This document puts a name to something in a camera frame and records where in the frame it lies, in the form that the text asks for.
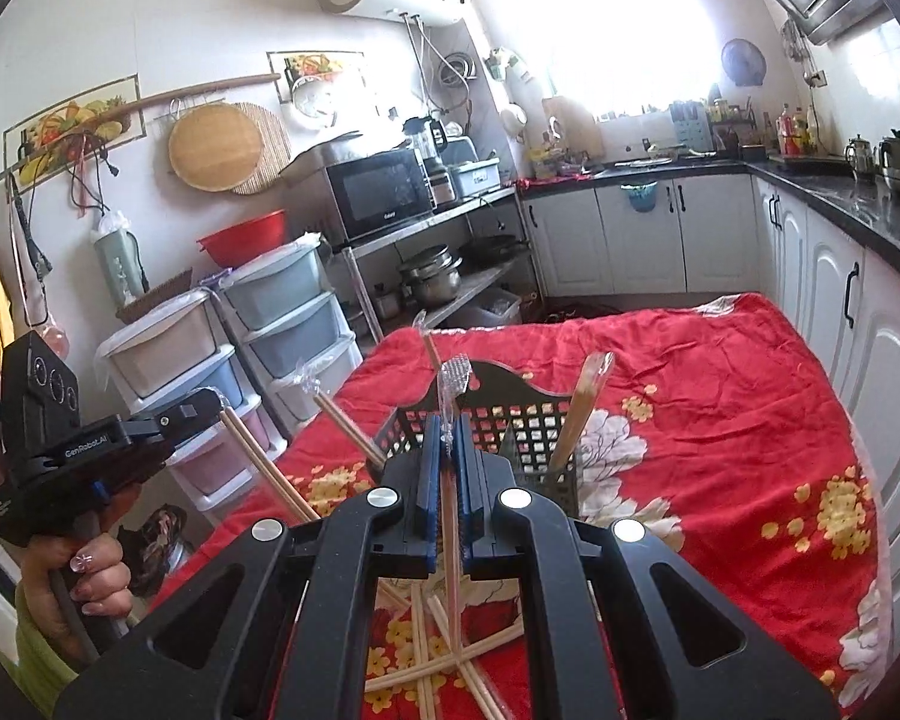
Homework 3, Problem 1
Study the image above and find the black microwave oven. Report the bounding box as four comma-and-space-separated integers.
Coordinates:
322, 146, 437, 242

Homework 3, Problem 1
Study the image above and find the bunch of chopsticks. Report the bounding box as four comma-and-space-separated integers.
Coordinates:
311, 310, 617, 720

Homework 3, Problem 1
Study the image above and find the group of condiment bottles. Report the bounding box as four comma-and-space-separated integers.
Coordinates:
776, 105, 822, 158

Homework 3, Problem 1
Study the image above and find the black kitchen countertop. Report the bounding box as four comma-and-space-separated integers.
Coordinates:
516, 154, 900, 275

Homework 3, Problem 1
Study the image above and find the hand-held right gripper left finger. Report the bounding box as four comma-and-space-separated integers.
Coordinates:
52, 412, 443, 720

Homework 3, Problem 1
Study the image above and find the white round plastic lid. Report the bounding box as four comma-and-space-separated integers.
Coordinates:
292, 75, 338, 125

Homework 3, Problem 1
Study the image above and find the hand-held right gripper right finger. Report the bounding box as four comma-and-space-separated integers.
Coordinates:
454, 414, 841, 720

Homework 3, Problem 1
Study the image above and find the kitchen window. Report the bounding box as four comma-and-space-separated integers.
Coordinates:
487, 0, 721, 121

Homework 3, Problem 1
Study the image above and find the person's left forearm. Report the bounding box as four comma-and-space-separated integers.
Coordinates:
11, 600, 83, 717

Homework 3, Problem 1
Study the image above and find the metal shelf rack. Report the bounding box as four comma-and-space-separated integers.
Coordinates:
334, 187, 545, 346

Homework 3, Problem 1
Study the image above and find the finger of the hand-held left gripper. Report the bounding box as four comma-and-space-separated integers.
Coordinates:
124, 388, 224, 443

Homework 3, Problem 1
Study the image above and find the hanging dark strap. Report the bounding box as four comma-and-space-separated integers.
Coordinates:
7, 172, 53, 286

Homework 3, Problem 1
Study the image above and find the long wooden rod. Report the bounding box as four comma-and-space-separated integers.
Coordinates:
0, 73, 282, 203

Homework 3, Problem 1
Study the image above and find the grey-blue knife rack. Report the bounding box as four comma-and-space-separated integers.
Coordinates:
669, 101, 710, 147

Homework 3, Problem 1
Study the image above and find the pale green tall container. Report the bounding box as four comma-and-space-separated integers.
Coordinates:
92, 206, 149, 308

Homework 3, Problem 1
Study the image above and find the black blender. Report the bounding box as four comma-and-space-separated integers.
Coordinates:
403, 116, 460, 212

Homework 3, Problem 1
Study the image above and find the round woven mat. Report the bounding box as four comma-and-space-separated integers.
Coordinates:
229, 101, 293, 197

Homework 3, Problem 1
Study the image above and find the stack of steel pots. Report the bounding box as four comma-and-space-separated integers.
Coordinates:
397, 244, 466, 308

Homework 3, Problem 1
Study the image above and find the large fruit wall poster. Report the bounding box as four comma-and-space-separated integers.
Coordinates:
1, 75, 140, 188

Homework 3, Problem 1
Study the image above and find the grey-blue drawer tower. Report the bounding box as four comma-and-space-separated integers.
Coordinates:
217, 240, 365, 440

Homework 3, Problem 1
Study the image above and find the person's left hand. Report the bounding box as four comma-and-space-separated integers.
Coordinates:
19, 532, 132, 668

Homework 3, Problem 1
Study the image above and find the hanging black cable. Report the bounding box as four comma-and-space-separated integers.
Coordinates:
64, 127, 117, 218

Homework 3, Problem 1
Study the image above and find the chopstick pair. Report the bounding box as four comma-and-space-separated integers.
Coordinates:
220, 403, 322, 524
435, 355, 475, 661

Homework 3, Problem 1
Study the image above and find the red floral tablecloth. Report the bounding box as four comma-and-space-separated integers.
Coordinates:
146, 291, 893, 720

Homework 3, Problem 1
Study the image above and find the dark patterned bag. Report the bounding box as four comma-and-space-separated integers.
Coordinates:
116, 506, 188, 597

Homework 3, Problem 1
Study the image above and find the cream blue pink drawer tower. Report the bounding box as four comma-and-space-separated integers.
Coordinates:
96, 289, 290, 518

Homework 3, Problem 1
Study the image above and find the coiled grey hose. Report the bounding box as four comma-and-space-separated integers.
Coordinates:
439, 52, 473, 91

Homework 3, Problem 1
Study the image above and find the beige cutting board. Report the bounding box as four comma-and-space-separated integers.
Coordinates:
541, 95, 605, 158

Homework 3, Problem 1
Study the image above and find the small fruit wall poster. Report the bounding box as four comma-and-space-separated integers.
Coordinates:
266, 51, 367, 102

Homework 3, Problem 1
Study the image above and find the grey-blue plastic bin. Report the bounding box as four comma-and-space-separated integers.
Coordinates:
448, 157, 502, 200

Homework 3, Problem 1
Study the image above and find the dark green utensil basket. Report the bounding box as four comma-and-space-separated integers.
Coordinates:
375, 358, 582, 518

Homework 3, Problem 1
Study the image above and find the black wok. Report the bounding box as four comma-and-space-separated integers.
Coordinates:
461, 235, 530, 267

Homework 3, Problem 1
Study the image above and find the brown wicker basket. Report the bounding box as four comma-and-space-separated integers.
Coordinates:
115, 268, 194, 325

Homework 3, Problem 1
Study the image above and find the round dark wall fan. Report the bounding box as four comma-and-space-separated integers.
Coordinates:
721, 37, 767, 85

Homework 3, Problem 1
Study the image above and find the white wall cup holder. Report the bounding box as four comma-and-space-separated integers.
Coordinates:
487, 49, 533, 83

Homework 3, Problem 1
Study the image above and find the round bamboo board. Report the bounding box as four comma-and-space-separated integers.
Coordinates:
168, 105, 265, 192

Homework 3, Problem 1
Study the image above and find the red plastic basin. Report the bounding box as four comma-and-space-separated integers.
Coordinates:
196, 210, 287, 267

